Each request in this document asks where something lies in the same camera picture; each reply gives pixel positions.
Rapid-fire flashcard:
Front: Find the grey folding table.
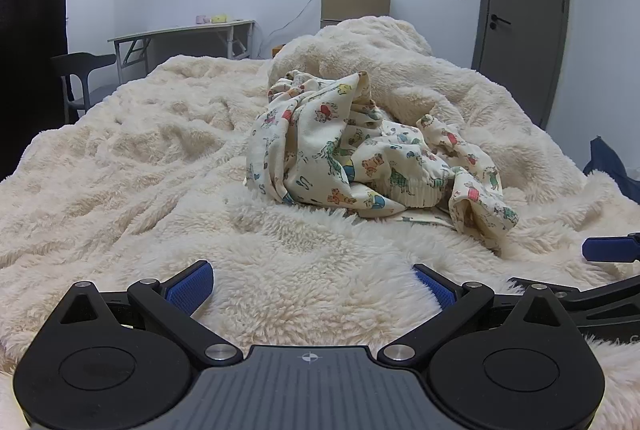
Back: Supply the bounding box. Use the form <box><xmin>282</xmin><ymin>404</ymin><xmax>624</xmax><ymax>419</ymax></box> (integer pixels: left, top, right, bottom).
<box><xmin>107</xmin><ymin>19</ymin><xmax>257</xmax><ymax>86</ymax></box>

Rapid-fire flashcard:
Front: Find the cream cartoon print garment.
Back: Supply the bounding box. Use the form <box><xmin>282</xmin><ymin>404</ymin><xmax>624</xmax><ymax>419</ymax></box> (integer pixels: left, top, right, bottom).
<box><xmin>244</xmin><ymin>69</ymin><xmax>521</xmax><ymax>256</ymax></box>

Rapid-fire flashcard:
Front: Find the cream fluffy blanket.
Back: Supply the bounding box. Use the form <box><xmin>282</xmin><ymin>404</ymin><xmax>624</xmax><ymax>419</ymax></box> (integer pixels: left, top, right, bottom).
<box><xmin>0</xmin><ymin>15</ymin><xmax>640</xmax><ymax>430</ymax></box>

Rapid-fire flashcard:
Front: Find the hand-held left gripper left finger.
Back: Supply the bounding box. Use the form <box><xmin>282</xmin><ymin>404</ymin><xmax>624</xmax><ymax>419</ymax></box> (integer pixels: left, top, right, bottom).
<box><xmin>59</xmin><ymin>259</ymin><xmax>243</xmax><ymax>366</ymax></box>

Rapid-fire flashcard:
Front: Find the grey door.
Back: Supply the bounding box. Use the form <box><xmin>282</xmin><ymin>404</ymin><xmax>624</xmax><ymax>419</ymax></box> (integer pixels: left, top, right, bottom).
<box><xmin>471</xmin><ymin>0</ymin><xmax>572</xmax><ymax>129</ymax></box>

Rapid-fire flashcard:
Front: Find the white fridge power cable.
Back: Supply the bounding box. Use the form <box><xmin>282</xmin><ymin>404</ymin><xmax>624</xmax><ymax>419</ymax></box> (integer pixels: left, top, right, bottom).
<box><xmin>259</xmin><ymin>0</ymin><xmax>322</xmax><ymax>57</ymax></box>

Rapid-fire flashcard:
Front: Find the black plastic chair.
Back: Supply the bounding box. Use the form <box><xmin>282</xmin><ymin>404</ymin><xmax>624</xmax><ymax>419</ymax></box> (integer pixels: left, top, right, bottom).
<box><xmin>50</xmin><ymin>52</ymin><xmax>117</xmax><ymax>123</ymax></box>

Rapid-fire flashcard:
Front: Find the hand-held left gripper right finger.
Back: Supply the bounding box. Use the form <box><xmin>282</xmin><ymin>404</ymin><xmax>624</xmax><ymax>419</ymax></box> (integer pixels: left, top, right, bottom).
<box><xmin>376</xmin><ymin>263</ymin><xmax>566</xmax><ymax>366</ymax></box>

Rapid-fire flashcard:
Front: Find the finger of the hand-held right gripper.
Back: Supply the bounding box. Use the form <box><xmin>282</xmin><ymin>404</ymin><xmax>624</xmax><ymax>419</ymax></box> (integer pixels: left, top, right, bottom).
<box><xmin>582</xmin><ymin>233</ymin><xmax>640</xmax><ymax>264</ymax></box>
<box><xmin>507</xmin><ymin>274</ymin><xmax>640</xmax><ymax>344</ymax></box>

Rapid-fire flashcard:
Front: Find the dark blue cloth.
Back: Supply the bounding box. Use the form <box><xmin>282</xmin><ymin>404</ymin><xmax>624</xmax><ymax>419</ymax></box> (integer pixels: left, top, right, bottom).
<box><xmin>582</xmin><ymin>136</ymin><xmax>640</xmax><ymax>206</ymax></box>

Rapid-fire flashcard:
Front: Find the black curtain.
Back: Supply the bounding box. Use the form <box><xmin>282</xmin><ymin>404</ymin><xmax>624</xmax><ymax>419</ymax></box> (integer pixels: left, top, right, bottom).
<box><xmin>0</xmin><ymin>0</ymin><xmax>71</xmax><ymax>182</ymax></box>

